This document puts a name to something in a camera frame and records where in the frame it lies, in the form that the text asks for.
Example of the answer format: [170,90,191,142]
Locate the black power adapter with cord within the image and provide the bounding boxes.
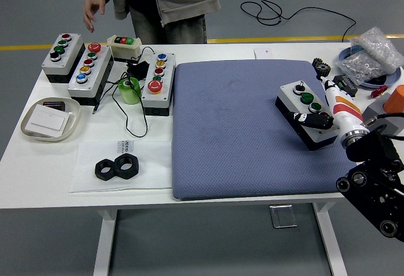
[92,45,155,138]

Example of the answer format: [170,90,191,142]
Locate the small red clip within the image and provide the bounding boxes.
[369,85,388,99]

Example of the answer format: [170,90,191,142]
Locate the clear plastic bag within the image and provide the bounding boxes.
[69,140,173,194]

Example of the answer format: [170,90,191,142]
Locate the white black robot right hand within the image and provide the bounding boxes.
[288,75,365,134]

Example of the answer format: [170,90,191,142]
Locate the black module with green terminal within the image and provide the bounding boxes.
[333,74,359,97]

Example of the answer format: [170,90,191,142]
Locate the black gear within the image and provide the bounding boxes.
[311,57,331,80]

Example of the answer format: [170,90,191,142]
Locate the silver metal floor frame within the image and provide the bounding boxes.
[268,204,298,229]

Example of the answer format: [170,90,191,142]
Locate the white wall switch plate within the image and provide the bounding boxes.
[24,104,71,138]

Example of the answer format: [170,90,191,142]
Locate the white oval tray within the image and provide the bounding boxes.
[20,97,81,143]

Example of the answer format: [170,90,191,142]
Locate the person's right hand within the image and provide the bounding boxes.
[83,0,107,33]

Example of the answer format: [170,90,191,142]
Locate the blue coiled belt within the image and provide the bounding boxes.
[337,47,403,89]

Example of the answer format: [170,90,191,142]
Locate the blue-grey quilted mat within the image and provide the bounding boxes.
[172,59,362,201]

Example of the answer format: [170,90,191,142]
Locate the clear bag of metal washers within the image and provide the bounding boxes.
[342,50,386,87]

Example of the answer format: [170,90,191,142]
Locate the black floor cable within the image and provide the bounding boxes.
[240,0,357,43]

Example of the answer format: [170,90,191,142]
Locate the large black hex nut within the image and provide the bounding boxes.
[113,152,141,181]

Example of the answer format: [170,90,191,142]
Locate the small black hex nut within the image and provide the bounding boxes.
[94,159,118,181]

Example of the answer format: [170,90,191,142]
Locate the dark brown small block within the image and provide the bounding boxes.
[42,100,66,112]

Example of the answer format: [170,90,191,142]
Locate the cream three-button switch box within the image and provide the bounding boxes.
[106,35,142,62]

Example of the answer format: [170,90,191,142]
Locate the white card with red mark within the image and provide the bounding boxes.
[253,48,274,59]

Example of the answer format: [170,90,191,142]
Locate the green tape roll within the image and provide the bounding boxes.
[117,77,141,105]

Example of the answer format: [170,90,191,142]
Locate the grey five-button control box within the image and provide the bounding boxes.
[140,52,177,117]
[67,42,114,106]

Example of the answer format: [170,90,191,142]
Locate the grey four-button control box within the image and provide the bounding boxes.
[276,80,340,151]
[41,32,86,84]

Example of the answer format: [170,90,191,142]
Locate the white table leg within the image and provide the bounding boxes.
[312,202,348,276]
[93,209,119,276]

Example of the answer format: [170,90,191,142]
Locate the clear bubble wrap bag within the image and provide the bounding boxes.
[348,26,401,76]

